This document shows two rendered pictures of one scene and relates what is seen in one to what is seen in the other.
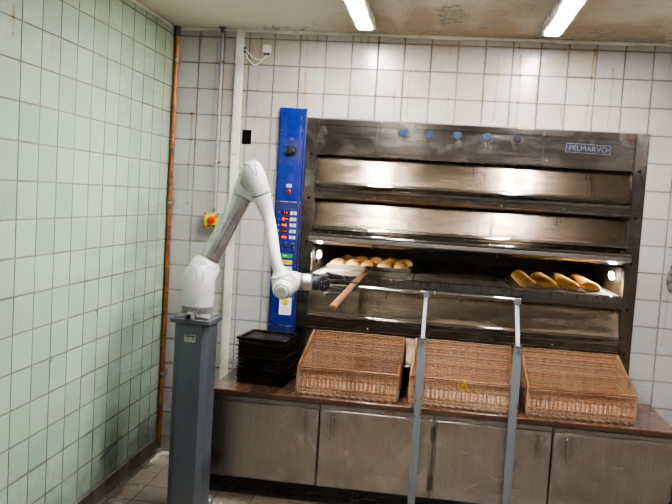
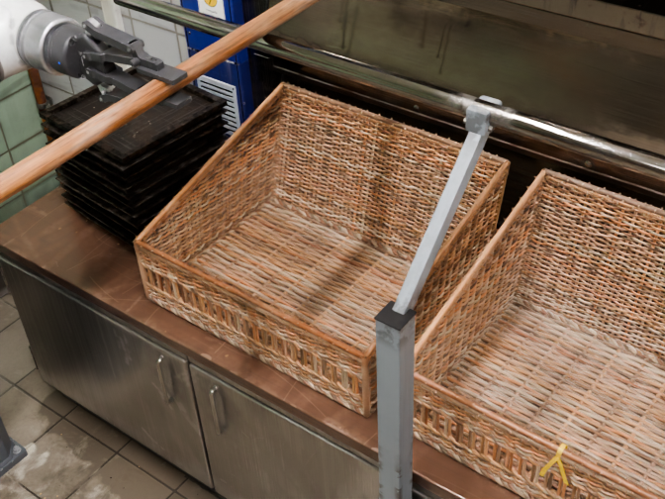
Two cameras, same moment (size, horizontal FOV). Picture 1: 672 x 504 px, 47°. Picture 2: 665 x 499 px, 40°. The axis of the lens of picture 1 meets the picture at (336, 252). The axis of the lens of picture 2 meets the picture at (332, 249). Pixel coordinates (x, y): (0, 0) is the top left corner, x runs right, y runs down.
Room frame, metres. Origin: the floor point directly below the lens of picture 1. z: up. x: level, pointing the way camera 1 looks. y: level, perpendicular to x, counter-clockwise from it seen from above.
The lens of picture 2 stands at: (3.06, -0.87, 1.82)
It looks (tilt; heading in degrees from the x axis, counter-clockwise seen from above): 40 degrees down; 31
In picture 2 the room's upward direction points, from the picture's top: 3 degrees counter-clockwise
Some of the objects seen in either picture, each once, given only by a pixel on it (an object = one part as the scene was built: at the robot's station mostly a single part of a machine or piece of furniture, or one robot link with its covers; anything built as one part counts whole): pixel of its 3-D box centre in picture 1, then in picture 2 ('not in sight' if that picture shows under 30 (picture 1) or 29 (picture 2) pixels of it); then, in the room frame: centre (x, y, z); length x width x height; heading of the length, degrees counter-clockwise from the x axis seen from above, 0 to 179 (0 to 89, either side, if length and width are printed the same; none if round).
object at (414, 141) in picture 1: (472, 144); not in sight; (4.46, -0.75, 1.99); 1.80 x 0.08 x 0.21; 83
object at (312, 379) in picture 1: (352, 363); (320, 232); (4.24, -0.13, 0.72); 0.56 x 0.49 x 0.28; 82
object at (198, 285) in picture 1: (198, 283); not in sight; (3.84, 0.68, 1.17); 0.18 x 0.16 x 0.22; 13
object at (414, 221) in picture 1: (466, 223); not in sight; (4.43, -0.74, 1.54); 1.79 x 0.11 x 0.19; 83
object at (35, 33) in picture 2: (307, 282); (53, 44); (3.95, 0.14, 1.20); 0.09 x 0.06 x 0.09; 173
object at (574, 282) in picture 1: (553, 280); not in sight; (4.80, -1.38, 1.21); 0.61 x 0.48 x 0.06; 173
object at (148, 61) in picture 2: not in sight; (145, 55); (3.93, -0.06, 1.23); 0.05 x 0.01 x 0.03; 83
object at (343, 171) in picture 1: (469, 178); not in sight; (4.43, -0.74, 1.80); 1.79 x 0.11 x 0.19; 83
